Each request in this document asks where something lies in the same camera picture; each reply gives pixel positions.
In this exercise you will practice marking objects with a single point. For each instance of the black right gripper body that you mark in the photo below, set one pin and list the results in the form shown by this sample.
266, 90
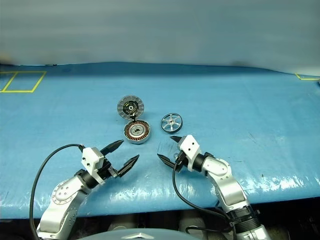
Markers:
181, 160

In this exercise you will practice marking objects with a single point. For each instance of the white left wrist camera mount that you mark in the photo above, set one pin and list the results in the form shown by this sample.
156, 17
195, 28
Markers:
88, 158

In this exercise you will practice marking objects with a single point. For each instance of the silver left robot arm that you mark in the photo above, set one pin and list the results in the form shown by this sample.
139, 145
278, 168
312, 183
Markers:
62, 200

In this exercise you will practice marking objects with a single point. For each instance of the dark grey rounded housing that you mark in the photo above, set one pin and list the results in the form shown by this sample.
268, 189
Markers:
122, 223
195, 222

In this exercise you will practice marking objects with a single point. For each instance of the silver grey robot body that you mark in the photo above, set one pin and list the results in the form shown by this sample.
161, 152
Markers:
140, 235

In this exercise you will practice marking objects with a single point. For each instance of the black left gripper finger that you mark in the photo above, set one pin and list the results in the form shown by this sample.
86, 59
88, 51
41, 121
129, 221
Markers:
112, 147
128, 165

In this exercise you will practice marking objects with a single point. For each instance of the spoked rotor wheel black rim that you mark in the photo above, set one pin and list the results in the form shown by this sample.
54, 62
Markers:
170, 122

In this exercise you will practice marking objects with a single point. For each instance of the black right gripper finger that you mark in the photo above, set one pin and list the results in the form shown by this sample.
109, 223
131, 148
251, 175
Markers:
166, 161
177, 139

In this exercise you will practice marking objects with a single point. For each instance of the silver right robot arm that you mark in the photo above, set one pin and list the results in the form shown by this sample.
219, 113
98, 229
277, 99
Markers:
225, 182

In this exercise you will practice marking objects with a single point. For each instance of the motor stator base copper windings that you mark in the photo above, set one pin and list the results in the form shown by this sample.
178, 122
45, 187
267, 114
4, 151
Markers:
137, 131

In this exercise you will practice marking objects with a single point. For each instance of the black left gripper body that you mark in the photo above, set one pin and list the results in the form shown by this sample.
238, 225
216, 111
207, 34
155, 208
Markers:
108, 171

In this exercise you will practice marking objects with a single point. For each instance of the grey round disc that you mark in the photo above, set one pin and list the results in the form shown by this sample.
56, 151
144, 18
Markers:
130, 108

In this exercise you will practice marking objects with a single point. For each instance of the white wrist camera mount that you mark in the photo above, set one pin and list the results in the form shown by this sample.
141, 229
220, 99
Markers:
190, 146
88, 158

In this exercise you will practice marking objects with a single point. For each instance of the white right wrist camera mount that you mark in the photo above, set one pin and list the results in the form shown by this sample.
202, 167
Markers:
190, 146

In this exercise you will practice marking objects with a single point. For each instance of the blue table cover sheet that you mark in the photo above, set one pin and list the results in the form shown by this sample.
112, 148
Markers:
225, 112

